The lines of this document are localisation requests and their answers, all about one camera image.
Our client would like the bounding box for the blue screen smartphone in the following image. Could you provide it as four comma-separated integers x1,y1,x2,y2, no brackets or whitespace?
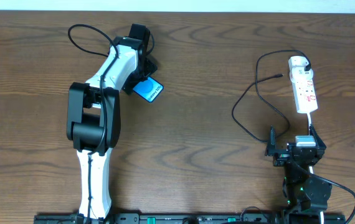
133,77,164,103

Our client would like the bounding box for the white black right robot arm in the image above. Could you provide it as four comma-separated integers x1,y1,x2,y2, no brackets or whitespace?
265,126,332,222

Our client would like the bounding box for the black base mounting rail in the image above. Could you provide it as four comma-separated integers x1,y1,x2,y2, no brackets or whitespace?
34,212,346,224

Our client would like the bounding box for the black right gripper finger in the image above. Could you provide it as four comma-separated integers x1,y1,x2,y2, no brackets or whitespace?
309,124,324,146
265,126,277,156

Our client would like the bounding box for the white power strip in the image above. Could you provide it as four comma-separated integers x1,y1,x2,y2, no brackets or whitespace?
291,79,318,114

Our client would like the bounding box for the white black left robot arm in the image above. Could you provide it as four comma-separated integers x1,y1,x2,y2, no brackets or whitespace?
66,24,164,223

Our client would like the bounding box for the black USB charging cable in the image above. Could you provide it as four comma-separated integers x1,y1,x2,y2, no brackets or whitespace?
231,49,312,144

